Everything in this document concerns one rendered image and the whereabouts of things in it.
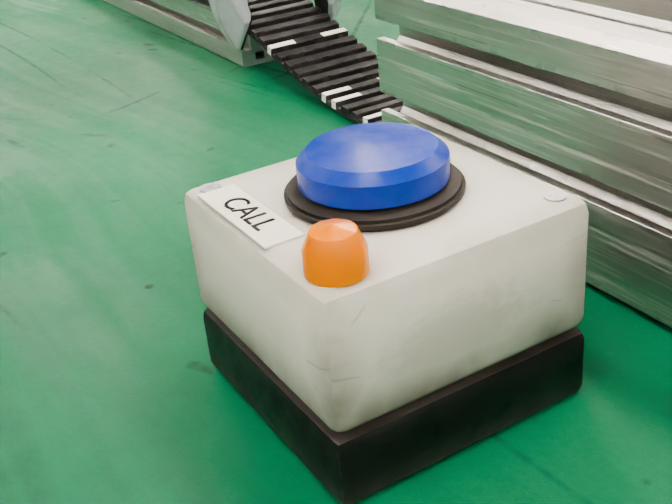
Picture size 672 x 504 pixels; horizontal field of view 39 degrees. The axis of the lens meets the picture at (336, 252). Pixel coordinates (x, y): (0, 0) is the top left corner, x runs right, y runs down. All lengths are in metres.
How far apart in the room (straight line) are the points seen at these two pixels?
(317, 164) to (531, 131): 0.10
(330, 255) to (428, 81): 0.17
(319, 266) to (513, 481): 0.08
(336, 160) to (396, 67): 0.14
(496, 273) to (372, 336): 0.04
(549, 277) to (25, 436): 0.15
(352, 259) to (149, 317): 0.13
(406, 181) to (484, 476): 0.08
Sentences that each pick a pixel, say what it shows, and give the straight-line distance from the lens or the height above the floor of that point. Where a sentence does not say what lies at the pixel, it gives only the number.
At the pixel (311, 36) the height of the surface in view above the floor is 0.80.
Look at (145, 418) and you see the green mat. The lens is 0.28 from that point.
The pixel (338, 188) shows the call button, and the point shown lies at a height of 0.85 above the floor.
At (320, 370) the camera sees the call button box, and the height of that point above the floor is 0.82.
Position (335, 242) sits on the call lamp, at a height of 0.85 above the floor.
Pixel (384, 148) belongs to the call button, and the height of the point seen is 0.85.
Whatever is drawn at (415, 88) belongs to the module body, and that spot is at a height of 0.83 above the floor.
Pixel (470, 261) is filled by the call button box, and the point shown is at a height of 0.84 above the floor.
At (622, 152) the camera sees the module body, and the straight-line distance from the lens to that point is 0.29.
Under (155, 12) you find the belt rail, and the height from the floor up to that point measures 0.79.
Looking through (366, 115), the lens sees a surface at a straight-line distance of 0.47.
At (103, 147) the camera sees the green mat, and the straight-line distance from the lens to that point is 0.49.
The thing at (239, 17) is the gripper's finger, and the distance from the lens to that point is 0.55.
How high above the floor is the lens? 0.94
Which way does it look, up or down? 28 degrees down
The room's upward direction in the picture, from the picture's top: 5 degrees counter-clockwise
